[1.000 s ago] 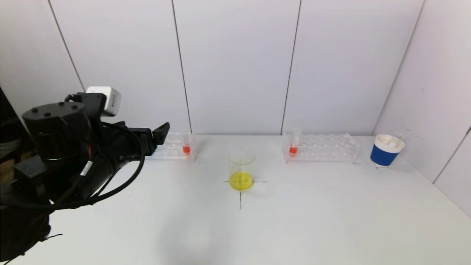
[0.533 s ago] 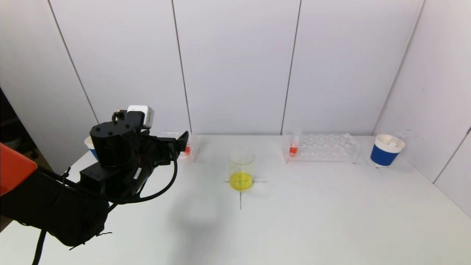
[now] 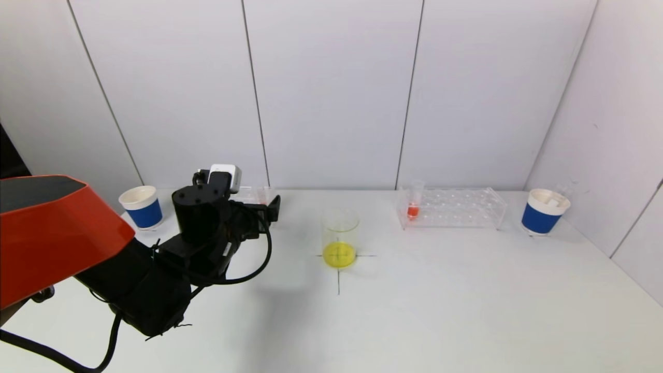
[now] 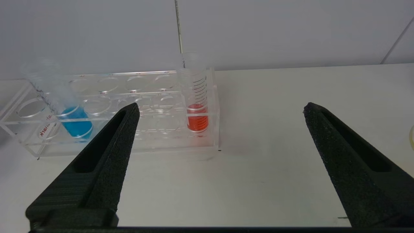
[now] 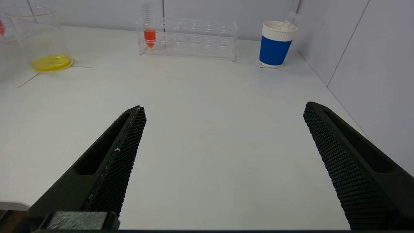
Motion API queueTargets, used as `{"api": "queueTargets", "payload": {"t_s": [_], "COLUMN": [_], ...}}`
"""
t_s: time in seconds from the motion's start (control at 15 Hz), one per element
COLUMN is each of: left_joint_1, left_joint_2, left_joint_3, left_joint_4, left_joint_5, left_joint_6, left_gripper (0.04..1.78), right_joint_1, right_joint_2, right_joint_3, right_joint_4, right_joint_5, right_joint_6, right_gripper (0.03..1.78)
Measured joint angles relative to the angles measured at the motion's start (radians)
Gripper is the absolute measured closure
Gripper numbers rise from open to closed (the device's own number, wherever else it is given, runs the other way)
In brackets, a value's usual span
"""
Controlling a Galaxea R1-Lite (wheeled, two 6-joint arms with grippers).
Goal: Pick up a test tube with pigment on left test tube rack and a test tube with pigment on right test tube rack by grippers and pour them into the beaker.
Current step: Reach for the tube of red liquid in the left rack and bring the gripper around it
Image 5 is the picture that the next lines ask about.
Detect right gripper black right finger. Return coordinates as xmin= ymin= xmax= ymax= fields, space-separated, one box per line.
xmin=303 ymin=102 xmax=414 ymax=231

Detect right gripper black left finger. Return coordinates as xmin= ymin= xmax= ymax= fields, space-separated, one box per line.
xmin=27 ymin=105 xmax=147 ymax=231

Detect test tube with yellow pigment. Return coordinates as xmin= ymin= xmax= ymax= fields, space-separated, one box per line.
xmin=281 ymin=11 xmax=300 ymax=32

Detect clear glass beaker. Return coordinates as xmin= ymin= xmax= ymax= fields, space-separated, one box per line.
xmin=0 ymin=6 xmax=73 ymax=72

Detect clear plastic test tube rack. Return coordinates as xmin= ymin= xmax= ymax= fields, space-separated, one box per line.
xmin=136 ymin=15 xmax=239 ymax=62

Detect blue and white paper cup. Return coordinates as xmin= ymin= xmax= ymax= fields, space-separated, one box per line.
xmin=259 ymin=21 xmax=298 ymax=69

